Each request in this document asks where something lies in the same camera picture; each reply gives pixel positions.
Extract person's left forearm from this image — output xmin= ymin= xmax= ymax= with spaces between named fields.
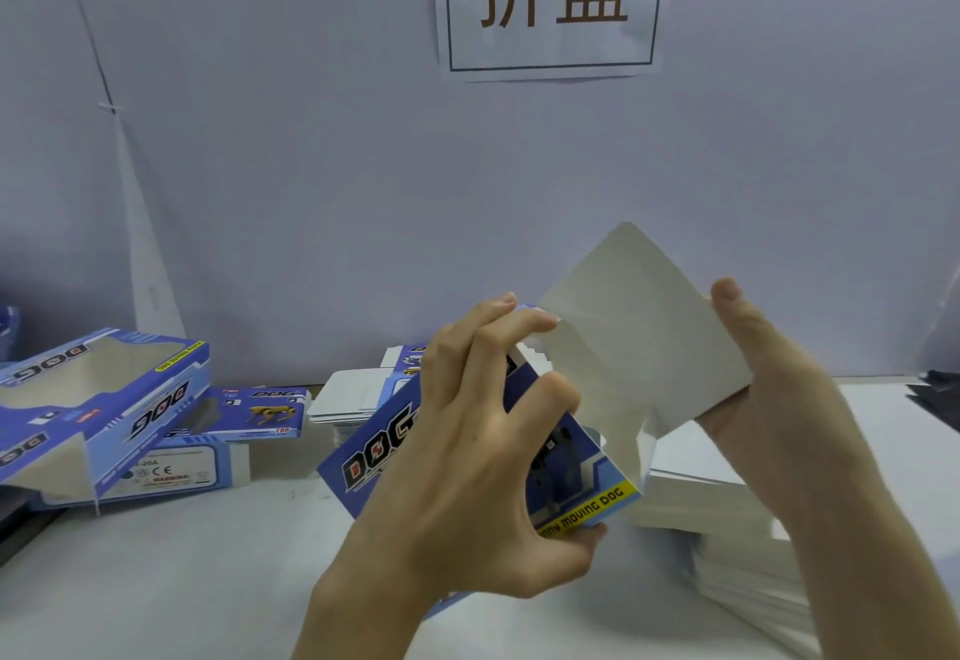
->
xmin=291 ymin=584 xmax=434 ymax=660

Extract white paper wall sign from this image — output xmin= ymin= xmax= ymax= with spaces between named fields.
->
xmin=432 ymin=0 xmax=674 ymax=82

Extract person's left hand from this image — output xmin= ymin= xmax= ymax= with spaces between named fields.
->
xmin=312 ymin=292 xmax=611 ymax=627

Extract stack of boxes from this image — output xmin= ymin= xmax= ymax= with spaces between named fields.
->
xmin=627 ymin=416 xmax=830 ymax=657
xmin=306 ymin=344 xmax=431 ymax=430

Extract person's right hand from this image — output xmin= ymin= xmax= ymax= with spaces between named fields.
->
xmin=696 ymin=277 xmax=890 ymax=537

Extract black object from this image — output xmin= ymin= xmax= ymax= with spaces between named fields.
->
xmin=906 ymin=368 xmax=960 ymax=433

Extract person's right forearm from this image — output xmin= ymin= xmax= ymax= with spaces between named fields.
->
xmin=777 ymin=449 xmax=960 ymax=660

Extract blue dog-print cardboard box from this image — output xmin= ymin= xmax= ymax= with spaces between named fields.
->
xmin=316 ymin=221 xmax=753 ymax=619
xmin=30 ymin=385 xmax=311 ymax=513
xmin=0 ymin=325 xmax=213 ymax=508

